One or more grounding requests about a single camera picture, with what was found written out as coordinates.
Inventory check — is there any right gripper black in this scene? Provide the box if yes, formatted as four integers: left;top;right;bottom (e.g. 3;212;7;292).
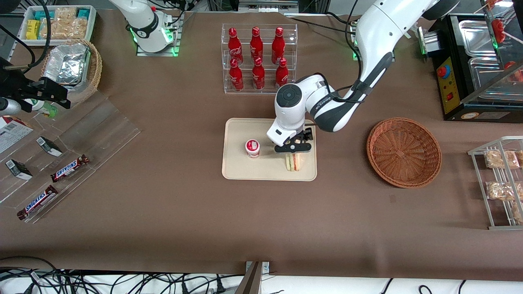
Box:
18;78;71;111

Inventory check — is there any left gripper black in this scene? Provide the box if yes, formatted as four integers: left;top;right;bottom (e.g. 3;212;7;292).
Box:
287;127;314;146

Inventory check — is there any triangle sandwich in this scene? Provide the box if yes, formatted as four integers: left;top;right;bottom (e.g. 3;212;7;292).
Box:
285;153;302;172

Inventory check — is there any light tan wicker basket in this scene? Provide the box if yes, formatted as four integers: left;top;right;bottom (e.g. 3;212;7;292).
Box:
41;39;103;105

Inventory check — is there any beige plastic tray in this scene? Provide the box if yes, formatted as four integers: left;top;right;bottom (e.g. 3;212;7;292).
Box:
221;118;317;181

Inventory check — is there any brown round wicker basket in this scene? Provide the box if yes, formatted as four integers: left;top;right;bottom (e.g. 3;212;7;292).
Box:
366;117;443;189

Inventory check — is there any green white small bottle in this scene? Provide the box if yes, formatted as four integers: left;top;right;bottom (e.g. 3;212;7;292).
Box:
25;98;59;118

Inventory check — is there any silver foil pack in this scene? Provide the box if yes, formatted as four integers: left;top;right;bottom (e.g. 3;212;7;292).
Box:
43;43;91;87

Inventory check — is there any small black white box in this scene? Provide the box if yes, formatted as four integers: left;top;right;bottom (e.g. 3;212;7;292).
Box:
36;136;63;157
5;159;33;180

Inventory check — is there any clear acrylic stepped display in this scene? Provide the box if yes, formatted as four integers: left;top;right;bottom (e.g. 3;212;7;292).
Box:
0;91;142;224

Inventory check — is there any clear acrylic bottle rack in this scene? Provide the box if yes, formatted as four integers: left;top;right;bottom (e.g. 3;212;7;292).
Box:
221;23;298;95

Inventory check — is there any printed white cardboard box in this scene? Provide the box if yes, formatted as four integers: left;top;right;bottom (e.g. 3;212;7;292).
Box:
0;116;34;154

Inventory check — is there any red cola bottle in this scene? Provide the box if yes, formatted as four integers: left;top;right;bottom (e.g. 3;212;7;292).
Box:
229;58;244;91
252;57;266;90
271;27;285;65
275;58;289;88
250;27;264;62
227;27;244;66

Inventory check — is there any clear bag of crackers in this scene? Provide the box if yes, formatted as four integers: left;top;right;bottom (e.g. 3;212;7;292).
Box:
63;17;89;40
40;18;66;40
54;7;78;21

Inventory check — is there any snickers chocolate bar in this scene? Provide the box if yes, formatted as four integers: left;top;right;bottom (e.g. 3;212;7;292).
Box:
17;185;59;221
50;154;89;183

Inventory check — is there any white plastic bin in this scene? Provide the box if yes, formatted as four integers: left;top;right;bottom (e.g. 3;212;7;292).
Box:
19;5;98;46

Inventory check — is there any brown table cover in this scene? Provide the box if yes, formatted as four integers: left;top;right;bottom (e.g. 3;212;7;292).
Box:
0;9;523;282

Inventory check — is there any black hot food showcase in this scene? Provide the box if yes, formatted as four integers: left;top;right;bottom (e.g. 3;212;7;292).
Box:
429;12;523;122

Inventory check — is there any steel showcase pan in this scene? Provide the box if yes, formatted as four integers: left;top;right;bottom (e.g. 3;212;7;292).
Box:
458;19;498;58
468;57;523;95

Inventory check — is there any red skewered food item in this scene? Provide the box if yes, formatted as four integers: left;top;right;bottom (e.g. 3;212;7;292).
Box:
492;18;507;43

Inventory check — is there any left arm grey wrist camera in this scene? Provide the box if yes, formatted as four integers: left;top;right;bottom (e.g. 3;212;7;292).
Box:
274;141;313;154

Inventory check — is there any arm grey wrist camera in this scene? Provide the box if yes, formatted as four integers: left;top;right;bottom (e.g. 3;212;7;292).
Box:
274;141;313;154
0;97;22;116

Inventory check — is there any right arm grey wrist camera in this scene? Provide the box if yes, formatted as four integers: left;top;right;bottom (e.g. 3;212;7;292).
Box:
0;97;22;116

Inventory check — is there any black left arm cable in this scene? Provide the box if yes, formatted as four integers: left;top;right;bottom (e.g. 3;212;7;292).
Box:
323;0;370;105

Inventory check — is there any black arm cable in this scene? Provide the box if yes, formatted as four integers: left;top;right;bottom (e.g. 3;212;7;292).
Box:
323;0;370;105
0;0;52;75

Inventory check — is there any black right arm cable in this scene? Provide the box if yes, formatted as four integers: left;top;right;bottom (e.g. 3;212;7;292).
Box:
0;0;52;75

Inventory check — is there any aluminium bracket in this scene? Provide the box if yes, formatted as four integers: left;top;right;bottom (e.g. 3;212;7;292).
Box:
246;261;270;275

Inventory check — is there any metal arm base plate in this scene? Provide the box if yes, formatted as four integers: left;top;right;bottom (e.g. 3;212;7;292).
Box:
136;12;183;57

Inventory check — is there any silver wire rack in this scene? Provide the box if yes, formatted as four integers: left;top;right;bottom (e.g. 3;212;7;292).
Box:
468;136;523;230

